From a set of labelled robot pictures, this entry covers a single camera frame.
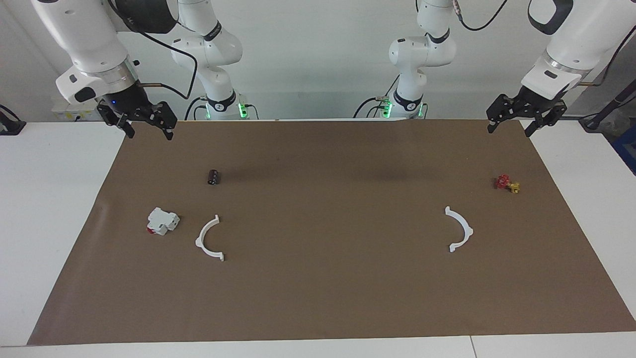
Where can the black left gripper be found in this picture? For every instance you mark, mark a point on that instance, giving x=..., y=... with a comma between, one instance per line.
x=531, y=102

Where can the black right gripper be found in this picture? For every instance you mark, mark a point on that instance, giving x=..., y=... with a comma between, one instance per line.
x=131, y=102

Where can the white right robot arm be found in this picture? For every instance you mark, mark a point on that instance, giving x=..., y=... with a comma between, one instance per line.
x=89, y=40

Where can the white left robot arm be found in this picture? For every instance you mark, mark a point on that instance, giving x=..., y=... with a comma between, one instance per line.
x=586, y=35

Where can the red and yellow valve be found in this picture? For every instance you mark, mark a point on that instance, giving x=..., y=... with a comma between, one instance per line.
x=504, y=182

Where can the black cylindrical capacitor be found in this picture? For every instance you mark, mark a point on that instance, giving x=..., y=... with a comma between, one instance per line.
x=214, y=177

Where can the white power strip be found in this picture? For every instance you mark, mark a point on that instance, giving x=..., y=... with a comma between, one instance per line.
x=64, y=113

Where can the white circuit breaker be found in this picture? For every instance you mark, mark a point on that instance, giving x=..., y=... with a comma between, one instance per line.
x=161, y=220

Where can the black stand leg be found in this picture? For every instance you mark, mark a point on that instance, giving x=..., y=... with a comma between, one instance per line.
x=608, y=107

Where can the blue box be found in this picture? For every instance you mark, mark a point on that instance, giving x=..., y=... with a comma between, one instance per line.
x=627, y=149

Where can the brown paper mat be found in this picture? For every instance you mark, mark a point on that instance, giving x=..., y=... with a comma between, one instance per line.
x=323, y=278

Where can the black clamp mount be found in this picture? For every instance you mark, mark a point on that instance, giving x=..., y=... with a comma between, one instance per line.
x=11, y=127

